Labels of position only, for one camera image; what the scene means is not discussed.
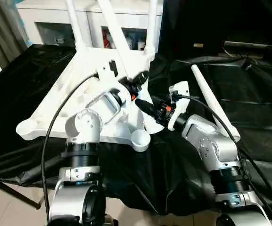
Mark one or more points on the white plastic table leg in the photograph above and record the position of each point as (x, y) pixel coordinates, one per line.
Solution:
(117, 40)
(152, 26)
(75, 23)
(211, 99)

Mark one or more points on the white plastic table top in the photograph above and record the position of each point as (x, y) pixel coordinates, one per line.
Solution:
(67, 99)

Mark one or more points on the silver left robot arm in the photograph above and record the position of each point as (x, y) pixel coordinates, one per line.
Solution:
(86, 127)

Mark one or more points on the red bottle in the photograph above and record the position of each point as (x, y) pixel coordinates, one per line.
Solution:
(106, 40)

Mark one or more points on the small yellow label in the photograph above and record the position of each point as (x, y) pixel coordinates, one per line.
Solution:
(198, 45)

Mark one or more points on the black shiny mat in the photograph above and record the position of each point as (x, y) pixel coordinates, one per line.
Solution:
(244, 106)

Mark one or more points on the white glass-door cabinet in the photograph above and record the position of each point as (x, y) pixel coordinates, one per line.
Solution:
(55, 16)

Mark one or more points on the long dark metal bar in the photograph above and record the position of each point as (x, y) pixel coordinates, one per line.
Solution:
(256, 46)

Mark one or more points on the grey curtain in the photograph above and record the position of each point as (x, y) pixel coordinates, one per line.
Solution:
(1, 30)

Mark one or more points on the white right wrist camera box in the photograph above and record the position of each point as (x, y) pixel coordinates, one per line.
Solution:
(180, 94)

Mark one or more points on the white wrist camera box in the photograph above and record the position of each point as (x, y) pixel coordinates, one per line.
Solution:
(107, 75)
(180, 94)

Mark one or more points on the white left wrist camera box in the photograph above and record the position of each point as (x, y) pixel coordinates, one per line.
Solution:
(107, 75)

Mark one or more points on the black table frame leg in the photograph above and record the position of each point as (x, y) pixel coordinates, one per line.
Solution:
(20, 195)

